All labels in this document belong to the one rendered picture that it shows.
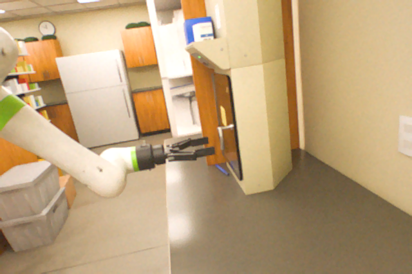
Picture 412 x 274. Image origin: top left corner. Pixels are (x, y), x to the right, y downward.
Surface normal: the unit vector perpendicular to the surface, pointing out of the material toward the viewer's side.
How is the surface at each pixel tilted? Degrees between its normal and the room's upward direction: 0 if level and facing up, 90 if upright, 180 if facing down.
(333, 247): 0
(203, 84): 90
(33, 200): 95
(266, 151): 90
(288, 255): 0
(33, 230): 95
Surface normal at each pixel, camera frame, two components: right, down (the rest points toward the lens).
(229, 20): 0.15, 0.26
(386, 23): -0.98, 0.18
